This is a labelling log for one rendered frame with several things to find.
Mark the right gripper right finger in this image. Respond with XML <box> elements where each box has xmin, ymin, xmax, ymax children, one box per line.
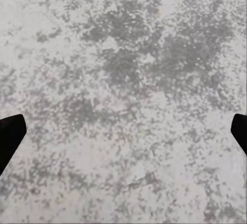
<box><xmin>231</xmin><ymin>114</ymin><xmax>247</xmax><ymax>154</ymax></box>

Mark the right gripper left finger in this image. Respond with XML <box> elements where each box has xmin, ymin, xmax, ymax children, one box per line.
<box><xmin>0</xmin><ymin>114</ymin><xmax>27</xmax><ymax>175</ymax></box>

